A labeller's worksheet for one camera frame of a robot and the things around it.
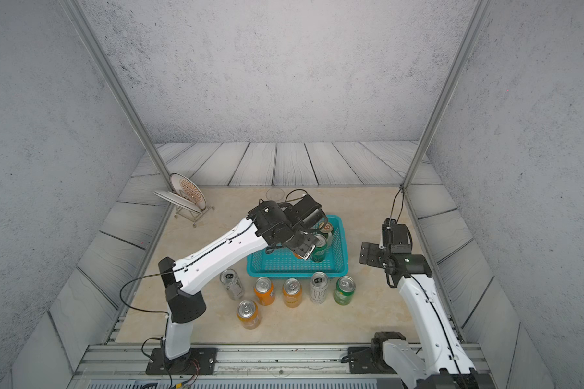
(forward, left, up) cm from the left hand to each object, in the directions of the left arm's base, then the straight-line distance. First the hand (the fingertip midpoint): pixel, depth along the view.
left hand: (308, 244), depth 73 cm
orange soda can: (-8, +14, -14) cm, 21 cm away
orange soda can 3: (-15, +18, -14) cm, 27 cm away
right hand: (+1, -24, -7) cm, 25 cm away
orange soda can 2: (-9, +5, -14) cm, 18 cm away
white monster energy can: (-8, -3, -11) cm, 14 cm away
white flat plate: (+26, +49, -7) cm, 56 cm away
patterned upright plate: (+36, +50, -12) cm, 62 cm away
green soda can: (-9, -11, -14) cm, 20 cm away
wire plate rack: (+28, +49, -19) cm, 59 cm away
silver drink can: (-6, +24, -13) cm, 28 cm away
